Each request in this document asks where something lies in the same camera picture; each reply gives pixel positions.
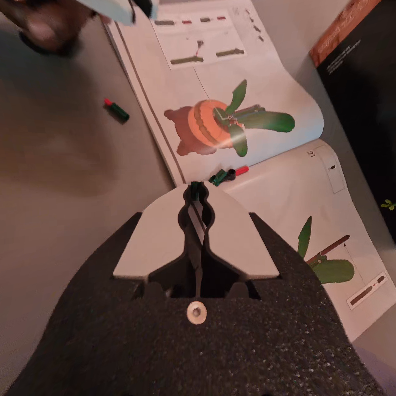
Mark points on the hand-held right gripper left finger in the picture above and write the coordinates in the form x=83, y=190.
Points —
x=148, y=244

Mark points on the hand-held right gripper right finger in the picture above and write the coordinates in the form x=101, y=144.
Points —
x=241, y=244

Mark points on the dark green rod brick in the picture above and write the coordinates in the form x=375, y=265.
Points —
x=195, y=189

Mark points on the green rod brick red pin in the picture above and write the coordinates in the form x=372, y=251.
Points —
x=119, y=112

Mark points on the small black connector brick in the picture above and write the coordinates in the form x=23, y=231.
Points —
x=231, y=174

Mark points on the small green connector brick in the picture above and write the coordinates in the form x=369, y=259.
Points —
x=218, y=177

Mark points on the small red pin brick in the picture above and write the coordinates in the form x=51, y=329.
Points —
x=242, y=170

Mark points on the open instruction booklet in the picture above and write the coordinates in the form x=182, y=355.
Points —
x=272, y=92

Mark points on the black toy set box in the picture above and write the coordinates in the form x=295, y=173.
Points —
x=365, y=123

